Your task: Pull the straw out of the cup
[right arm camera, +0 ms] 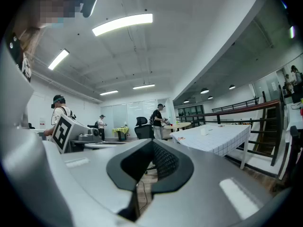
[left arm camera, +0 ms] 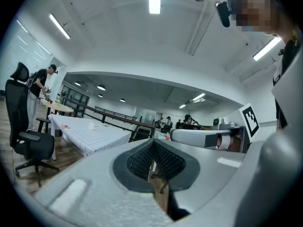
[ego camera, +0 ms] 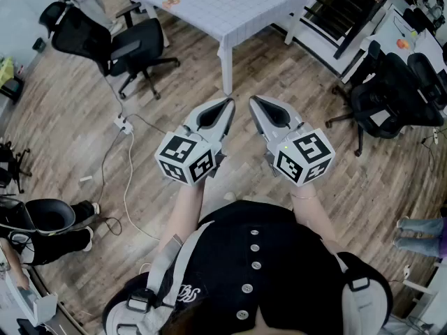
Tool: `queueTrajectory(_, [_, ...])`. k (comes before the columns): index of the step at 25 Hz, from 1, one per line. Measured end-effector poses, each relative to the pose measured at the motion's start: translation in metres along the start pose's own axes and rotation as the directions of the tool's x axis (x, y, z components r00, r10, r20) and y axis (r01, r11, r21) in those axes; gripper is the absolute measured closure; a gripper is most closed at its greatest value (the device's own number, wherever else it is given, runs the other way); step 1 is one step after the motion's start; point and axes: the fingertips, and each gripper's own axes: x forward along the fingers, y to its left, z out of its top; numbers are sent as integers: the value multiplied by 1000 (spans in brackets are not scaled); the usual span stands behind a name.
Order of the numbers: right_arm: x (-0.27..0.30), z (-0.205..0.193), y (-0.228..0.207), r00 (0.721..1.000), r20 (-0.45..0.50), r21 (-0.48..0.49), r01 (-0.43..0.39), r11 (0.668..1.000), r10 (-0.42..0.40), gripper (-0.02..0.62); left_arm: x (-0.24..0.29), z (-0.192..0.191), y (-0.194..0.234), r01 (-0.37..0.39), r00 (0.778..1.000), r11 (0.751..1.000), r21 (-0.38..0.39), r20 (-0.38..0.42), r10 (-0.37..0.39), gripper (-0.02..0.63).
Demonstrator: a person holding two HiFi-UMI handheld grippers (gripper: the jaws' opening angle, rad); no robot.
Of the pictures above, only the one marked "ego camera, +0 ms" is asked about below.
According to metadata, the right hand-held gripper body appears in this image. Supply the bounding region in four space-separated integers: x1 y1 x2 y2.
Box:
264 123 337 188

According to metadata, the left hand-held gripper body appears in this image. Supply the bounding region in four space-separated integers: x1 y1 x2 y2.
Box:
154 124 228 188

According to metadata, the person's right forearm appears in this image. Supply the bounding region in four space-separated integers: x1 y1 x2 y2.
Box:
289 184 338 249

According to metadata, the person's left forearm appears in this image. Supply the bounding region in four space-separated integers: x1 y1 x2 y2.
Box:
157 181 207 254

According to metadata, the white gridded table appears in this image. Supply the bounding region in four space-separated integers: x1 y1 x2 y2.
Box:
145 3 298 96

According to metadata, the white power strip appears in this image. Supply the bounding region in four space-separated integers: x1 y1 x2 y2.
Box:
113 114 134 134

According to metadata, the black office chair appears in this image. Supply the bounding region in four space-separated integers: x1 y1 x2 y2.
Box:
406 52 447 111
0 140 33 194
325 40 446 158
38 0 181 101

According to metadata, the black button shirt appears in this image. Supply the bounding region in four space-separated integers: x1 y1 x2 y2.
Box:
101 200 395 335

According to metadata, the black railing with wooden handrail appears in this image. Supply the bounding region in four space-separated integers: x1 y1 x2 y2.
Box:
300 0 404 61

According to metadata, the white desk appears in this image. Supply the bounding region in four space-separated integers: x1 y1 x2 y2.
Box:
401 260 447 331
340 3 447 85

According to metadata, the black stool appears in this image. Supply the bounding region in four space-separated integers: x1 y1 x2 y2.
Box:
0 75 26 105

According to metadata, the green bag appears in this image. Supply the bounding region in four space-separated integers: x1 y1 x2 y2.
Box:
0 57 15 87

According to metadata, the white box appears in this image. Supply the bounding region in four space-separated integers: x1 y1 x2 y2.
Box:
5 276 59 327

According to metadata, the white cable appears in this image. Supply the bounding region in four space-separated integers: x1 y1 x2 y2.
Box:
122 130 161 242

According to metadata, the black cable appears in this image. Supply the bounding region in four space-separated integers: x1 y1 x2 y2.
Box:
94 129 124 237

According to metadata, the grey backpack strap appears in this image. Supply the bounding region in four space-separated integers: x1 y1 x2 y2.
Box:
103 221 216 335
339 252 389 335

